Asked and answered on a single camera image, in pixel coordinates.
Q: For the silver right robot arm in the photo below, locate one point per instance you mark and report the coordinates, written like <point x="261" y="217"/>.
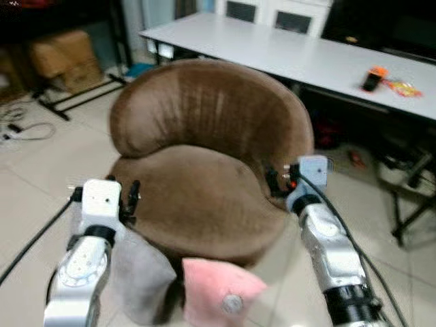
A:
<point x="330" y="252"/>

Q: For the small orange floor item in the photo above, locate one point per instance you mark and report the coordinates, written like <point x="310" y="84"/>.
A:
<point x="357" y="159"/>

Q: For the brown velvet tub sofa chair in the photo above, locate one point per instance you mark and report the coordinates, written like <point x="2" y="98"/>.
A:
<point x="204" y="122"/>

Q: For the pink pillow with grey button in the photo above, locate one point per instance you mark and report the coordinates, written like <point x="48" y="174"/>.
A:
<point x="208" y="286"/>

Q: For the red object under table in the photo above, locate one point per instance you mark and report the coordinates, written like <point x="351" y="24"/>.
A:
<point x="327" y="133"/>

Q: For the black metal rack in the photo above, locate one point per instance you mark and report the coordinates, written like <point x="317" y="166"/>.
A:
<point x="82" y="95"/>

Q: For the blue flat item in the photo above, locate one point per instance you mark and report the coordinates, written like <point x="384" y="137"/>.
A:
<point x="139" y="69"/>

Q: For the long grey table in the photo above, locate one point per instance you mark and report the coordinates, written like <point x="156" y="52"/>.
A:
<point x="286" y="54"/>

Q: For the brown cardboard box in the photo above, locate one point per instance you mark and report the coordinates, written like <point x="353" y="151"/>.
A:
<point x="65" y="60"/>

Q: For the orange and black gadget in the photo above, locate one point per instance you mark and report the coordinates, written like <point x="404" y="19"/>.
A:
<point x="373" y="78"/>

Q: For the yellow red snack wrapper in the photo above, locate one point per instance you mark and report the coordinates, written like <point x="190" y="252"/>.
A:
<point x="403" y="88"/>

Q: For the white cabinet with dark panels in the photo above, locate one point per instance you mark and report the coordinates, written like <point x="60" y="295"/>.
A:
<point x="272" y="15"/>

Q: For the black television screen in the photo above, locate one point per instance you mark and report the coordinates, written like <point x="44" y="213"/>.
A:
<point x="388" y="30"/>

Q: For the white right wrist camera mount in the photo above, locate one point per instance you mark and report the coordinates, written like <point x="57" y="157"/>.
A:
<point x="312" y="174"/>

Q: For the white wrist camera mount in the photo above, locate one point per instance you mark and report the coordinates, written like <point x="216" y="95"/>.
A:
<point x="101" y="203"/>
<point x="312" y="174"/>

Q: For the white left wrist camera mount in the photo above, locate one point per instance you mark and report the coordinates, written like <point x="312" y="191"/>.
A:
<point x="101" y="203"/>

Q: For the black table leg frame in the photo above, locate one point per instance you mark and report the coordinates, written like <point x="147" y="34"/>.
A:
<point x="412" y="204"/>

